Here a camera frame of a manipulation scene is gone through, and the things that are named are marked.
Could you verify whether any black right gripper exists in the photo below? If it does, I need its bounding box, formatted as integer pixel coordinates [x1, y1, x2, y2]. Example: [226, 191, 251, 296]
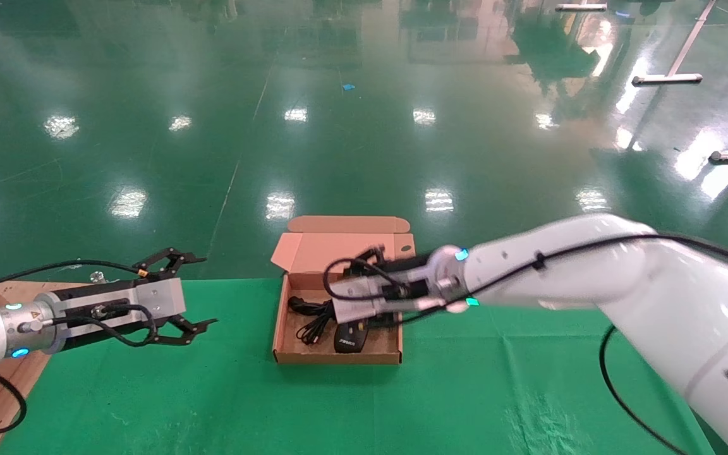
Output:
[345, 246, 436, 330]

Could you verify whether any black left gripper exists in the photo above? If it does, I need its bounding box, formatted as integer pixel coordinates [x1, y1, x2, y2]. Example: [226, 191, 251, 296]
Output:
[54, 248, 219, 349]

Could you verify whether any black USB cable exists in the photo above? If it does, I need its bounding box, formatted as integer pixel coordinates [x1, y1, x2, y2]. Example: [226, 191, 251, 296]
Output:
[334, 319, 372, 355]

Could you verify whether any black cable bundle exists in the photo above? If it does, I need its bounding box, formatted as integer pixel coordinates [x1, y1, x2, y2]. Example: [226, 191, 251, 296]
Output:
[288, 295, 337, 346]

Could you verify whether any open brown cardboard box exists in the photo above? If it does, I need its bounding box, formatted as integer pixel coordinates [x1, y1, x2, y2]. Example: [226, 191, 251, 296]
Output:
[270, 216, 416, 365]

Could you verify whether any green table cloth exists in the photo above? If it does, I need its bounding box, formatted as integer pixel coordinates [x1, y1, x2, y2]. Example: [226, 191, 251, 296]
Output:
[0, 278, 715, 455]

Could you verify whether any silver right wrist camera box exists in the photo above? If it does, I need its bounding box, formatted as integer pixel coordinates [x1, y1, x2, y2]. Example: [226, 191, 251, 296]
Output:
[329, 279, 404, 325]

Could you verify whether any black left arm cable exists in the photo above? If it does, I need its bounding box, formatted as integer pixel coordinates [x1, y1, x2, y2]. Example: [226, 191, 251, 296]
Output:
[0, 259, 157, 442]

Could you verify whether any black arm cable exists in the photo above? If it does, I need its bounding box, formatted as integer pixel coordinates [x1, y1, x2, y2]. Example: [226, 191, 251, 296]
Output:
[323, 234, 728, 455]
[0, 259, 157, 442]

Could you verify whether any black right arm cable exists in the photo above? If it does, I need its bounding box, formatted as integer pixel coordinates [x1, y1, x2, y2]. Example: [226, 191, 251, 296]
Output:
[323, 234, 728, 455]

